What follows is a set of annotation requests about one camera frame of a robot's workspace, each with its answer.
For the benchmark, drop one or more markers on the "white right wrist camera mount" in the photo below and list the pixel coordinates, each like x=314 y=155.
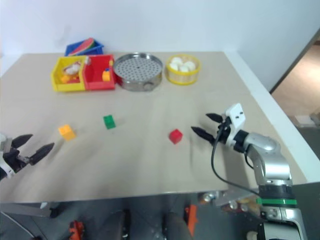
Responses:
x=236 y=113

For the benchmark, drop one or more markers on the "orange cube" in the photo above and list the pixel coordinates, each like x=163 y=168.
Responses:
x=67 y=132

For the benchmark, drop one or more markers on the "yellow orange toy bottle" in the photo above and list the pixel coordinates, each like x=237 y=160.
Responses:
x=106 y=75

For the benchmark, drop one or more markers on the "yellow plastic bin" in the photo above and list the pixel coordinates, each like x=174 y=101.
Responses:
x=56 y=77

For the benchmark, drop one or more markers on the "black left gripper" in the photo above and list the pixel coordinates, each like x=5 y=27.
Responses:
x=13 y=160

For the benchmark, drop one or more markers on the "cardboard box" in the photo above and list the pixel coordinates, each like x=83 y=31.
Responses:
x=303 y=119

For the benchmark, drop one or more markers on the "blue plastic bin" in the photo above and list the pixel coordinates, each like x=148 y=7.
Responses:
x=98 y=48

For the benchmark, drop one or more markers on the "beige table cover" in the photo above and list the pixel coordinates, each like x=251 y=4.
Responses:
x=140 y=160

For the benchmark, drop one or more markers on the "green cube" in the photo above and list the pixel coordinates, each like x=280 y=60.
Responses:
x=109 y=122

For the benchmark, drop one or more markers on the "orange black tool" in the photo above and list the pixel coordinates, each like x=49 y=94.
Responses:
x=76 y=227

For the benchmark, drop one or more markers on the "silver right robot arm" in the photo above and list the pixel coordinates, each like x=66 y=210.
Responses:
x=275 y=165

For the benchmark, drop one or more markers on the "yellow round woven basket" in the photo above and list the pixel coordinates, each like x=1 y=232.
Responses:
x=182 y=76

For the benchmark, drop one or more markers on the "silver table frame bar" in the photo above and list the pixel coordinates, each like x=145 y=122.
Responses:
x=22 y=209

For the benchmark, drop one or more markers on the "white toy in yellow bin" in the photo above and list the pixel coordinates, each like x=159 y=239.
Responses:
x=73 y=68

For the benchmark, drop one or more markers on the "toy watermelon slice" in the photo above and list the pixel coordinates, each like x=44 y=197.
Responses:
x=82 y=47

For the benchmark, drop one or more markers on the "red cube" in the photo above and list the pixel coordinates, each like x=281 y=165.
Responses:
x=175 y=136

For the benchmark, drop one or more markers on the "white toy bun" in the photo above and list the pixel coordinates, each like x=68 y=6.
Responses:
x=174 y=66
x=177 y=60
x=190 y=65

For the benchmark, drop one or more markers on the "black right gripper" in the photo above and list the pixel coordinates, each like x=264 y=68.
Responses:
x=223 y=133

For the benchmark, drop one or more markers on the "orange clamp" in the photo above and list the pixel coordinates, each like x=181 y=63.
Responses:
x=192 y=220

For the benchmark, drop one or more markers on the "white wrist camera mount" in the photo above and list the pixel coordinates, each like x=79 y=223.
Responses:
x=236 y=113
x=2 y=143

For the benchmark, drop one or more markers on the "round metal steamer tray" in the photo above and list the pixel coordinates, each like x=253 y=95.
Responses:
x=138 y=67

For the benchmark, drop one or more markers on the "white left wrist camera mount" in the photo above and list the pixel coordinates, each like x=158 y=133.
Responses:
x=2 y=143

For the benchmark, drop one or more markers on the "small yellow toy pieces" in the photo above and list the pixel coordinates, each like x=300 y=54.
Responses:
x=67 y=79

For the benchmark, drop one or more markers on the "red plastic bin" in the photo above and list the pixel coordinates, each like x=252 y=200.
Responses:
x=96 y=83

